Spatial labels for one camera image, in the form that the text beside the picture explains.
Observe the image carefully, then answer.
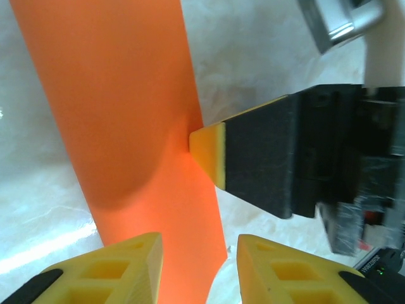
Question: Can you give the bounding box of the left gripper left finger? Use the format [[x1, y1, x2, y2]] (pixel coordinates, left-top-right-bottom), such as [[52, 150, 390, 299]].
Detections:
[[0, 232, 164, 304]]

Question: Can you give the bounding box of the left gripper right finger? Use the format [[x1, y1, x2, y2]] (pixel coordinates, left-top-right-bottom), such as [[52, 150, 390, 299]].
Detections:
[[237, 234, 405, 304]]

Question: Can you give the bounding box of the orange paper sheet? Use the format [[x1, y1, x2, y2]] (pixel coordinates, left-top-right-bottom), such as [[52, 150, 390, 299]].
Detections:
[[9, 0, 229, 304]]

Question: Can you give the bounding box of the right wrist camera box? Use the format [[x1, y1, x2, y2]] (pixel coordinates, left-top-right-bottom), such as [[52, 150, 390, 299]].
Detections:
[[297, 0, 405, 89]]

